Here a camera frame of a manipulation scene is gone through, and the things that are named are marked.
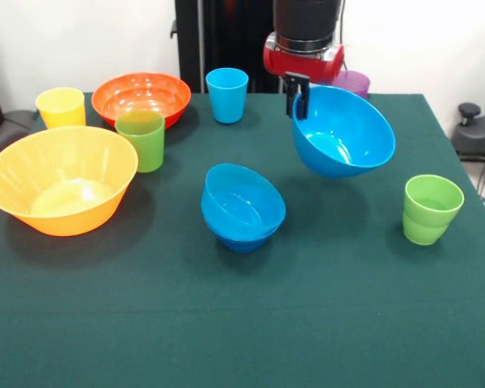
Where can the dark green tablecloth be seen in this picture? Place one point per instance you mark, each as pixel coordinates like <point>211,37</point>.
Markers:
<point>242,303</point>

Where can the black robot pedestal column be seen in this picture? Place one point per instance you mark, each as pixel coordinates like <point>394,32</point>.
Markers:
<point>226,44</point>

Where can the ridged green cup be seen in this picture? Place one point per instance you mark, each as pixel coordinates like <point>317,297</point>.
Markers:
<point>424,230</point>

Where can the small light blue bowl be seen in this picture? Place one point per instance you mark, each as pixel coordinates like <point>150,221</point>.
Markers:
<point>226,182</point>

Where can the light blue cup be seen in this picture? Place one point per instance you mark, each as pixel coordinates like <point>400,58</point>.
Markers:
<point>226,97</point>

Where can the grey black stand base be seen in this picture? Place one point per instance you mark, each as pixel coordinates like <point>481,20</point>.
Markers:
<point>473,137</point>
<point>8,121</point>

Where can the yellow cup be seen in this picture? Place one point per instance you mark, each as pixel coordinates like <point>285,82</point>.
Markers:
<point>60,111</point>

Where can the smooth green cup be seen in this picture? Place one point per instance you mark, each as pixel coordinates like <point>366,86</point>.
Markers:
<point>141,149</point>

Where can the large blue bowl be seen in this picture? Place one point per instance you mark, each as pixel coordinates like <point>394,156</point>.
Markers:
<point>347,129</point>

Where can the purple cup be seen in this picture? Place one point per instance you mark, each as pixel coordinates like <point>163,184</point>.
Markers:
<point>355,83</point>

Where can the red-orange bowl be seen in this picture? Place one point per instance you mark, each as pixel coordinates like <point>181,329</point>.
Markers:
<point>137,89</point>

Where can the large yellow-orange bowl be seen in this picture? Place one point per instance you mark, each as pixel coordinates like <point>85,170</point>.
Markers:
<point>64,218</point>

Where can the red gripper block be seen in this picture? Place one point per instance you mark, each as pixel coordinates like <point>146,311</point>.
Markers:
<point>303,66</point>

